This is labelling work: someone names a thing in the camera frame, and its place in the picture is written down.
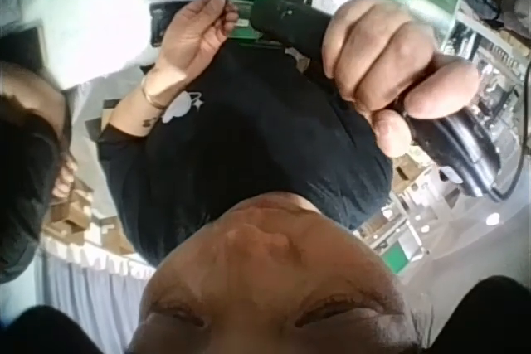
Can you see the person's right hand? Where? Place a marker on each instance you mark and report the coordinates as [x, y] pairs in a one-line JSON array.
[[373, 39]]

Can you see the person's left hand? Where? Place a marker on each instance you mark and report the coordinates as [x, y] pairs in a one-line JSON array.
[[188, 35]]

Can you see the black electric screwdriver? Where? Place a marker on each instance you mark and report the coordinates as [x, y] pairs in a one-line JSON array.
[[290, 24]]

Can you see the green circuit board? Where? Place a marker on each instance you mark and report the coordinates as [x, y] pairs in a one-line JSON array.
[[246, 26]]

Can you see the black casing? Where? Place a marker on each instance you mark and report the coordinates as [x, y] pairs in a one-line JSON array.
[[159, 26]]

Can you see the brown cardboard box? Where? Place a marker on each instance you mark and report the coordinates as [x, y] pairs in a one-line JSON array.
[[404, 173]]

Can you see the heap of cardboard boxes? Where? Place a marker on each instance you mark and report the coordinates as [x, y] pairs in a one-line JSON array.
[[79, 213]]

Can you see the cluttered metal shelf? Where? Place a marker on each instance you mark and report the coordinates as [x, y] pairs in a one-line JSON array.
[[493, 39]]

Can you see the white table skirt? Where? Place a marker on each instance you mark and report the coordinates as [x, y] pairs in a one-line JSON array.
[[91, 287]]

